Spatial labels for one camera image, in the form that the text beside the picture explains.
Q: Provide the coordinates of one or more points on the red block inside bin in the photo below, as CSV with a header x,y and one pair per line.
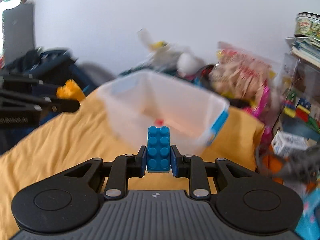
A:
x,y
159,122

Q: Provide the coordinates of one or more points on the clear case of colourful blocks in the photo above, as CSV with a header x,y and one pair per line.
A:
x,y
300,105

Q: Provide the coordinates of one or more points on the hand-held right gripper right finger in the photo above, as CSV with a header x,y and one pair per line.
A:
x,y
174,162

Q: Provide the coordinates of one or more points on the grey flat panel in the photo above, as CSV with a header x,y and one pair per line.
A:
x,y
18,30

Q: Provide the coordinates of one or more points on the white printed box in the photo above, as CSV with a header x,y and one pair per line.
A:
x,y
287,141

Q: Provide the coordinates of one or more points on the blue building brick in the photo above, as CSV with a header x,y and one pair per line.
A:
x,y
158,150

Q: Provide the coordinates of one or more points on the yellow building brick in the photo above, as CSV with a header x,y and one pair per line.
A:
x,y
68,90

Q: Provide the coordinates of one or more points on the orange cardboard box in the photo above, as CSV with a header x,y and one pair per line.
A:
x,y
271,165

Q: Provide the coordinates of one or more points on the yellow cloth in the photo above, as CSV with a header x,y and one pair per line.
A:
x,y
62,140

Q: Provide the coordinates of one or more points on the stack of books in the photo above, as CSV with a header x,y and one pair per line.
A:
x,y
306,48

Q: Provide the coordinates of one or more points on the printed round tin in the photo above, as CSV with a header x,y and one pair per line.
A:
x,y
308,25

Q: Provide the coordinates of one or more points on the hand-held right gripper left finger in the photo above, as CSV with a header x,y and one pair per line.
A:
x,y
143,162

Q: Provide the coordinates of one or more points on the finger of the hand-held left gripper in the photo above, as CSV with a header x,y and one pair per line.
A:
x,y
67,106
37,83

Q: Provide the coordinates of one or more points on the plastic bag of wooden toys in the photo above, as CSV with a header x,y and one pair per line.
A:
x,y
241,75

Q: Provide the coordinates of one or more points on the white plush toy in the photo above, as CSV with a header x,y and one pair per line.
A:
x,y
188,62

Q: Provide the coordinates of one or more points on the light blue box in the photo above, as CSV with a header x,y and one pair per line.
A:
x,y
310,220

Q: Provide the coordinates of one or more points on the white plastic storage bin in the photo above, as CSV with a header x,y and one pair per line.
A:
x,y
165,105

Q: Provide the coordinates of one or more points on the dark blue backpack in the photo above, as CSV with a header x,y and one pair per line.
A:
x,y
50,65

